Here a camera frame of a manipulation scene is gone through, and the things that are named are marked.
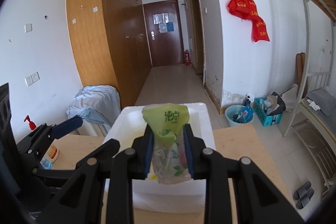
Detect blue spray bottle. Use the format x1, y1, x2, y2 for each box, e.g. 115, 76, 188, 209
40, 157, 52, 170

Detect teal cardboard box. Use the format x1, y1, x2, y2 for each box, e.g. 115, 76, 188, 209
253, 92, 286, 127

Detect red hanging bags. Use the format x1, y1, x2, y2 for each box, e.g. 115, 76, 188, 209
227, 0, 270, 43

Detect grey slippers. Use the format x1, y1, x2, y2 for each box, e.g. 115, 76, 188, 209
293, 181, 314, 210

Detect blue plastic basin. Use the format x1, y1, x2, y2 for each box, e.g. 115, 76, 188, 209
224, 105, 254, 127

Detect green tissue packet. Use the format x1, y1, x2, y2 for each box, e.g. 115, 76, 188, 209
142, 103, 191, 185

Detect wall light switch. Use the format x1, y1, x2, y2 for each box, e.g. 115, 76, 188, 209
25, 72, 40, 86

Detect metal bunk bed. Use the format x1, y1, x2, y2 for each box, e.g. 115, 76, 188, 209
280, 0, 335, 197

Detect red fire extinguisher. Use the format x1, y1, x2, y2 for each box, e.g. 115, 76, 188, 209
184, 50, 191, 66

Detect white lotion pump bottle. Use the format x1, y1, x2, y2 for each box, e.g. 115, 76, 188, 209
23, 114, 60, 164

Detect dark brown entrance door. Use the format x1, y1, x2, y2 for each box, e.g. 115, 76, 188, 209
143, 0, 183, 67

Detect side room door frame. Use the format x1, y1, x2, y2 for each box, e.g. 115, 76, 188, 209
189, 0, 206, 87

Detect wooden wardrobe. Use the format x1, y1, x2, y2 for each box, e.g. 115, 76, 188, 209
66, 0, 151, 107

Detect white styrofoam box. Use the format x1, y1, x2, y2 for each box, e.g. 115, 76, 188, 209
101, 101, 217, 214

